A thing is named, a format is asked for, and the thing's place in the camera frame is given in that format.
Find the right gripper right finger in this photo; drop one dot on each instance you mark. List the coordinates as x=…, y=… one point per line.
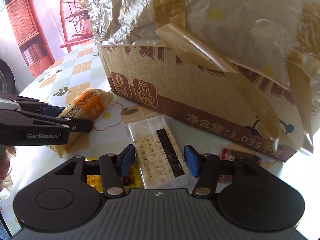
x=204, y=167

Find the printed room backdrop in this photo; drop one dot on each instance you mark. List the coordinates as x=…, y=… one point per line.
x=48, y=12

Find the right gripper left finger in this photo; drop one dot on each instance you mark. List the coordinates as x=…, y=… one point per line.
x=115, y=166

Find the white cracker packet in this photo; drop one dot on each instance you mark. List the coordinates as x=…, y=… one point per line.
x=160, y=160

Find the checkered floral tablecloth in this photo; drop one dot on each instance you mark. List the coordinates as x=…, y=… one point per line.
x=82, y=69

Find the person's left hand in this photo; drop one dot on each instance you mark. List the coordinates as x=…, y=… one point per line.
x=7, y=152

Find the yellow candy packet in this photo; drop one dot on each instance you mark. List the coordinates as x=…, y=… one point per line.
x=131, y=181

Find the cardboard box with plastic liner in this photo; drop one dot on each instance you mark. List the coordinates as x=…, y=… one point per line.
x=244, y=70

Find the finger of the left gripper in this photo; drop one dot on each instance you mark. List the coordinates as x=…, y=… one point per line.
x=80, y=125
x=52, y=111

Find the orange bread packet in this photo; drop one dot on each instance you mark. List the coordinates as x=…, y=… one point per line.
x=88, y=105

